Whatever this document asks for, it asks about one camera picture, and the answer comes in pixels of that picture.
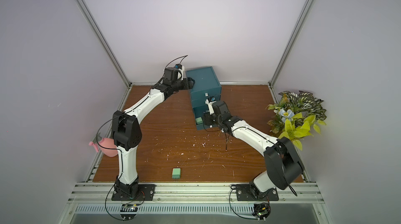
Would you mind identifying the teal drawer cabinet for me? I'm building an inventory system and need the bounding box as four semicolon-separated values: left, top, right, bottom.
185;66;221;131

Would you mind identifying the green plug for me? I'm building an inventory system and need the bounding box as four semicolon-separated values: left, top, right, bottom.
172;168;181;180
195;117;203;125

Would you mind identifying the green plug bottom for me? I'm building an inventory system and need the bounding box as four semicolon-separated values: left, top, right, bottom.
172;168;181;180

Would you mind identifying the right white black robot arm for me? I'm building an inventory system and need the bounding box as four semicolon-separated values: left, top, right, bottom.
202;99;305;195

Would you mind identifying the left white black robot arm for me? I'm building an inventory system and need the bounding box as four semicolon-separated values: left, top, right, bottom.
112;64;195;198

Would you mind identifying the artificial potted plant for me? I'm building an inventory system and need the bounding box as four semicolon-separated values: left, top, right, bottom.
266;90;327;151

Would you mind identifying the pink watering can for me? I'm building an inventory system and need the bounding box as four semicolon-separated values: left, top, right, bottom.
89;134;118;157

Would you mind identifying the right circuit board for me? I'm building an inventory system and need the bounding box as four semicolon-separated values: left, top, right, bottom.
252;203;271;221

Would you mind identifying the circuit board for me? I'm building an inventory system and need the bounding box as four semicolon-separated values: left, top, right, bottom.
252;203;271;221
120;204;138;221

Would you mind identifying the left circuit board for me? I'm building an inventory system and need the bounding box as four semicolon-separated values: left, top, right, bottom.
120;204;138;221

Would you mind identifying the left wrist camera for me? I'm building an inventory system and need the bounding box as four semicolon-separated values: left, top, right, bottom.
174;64;185;80

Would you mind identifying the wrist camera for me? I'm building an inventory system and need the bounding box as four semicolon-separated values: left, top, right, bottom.
205;97;216;115
174;64;185;80

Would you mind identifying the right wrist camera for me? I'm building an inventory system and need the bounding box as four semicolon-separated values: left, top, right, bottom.
205;97;216;115

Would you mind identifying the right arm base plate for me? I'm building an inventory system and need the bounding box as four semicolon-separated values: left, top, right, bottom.
231;184;279;202

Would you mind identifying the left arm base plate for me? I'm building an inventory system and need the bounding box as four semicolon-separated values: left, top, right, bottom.
111;184;156;202

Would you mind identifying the aluminium front rail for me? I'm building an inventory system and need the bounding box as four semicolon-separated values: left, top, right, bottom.
67;182;324;204

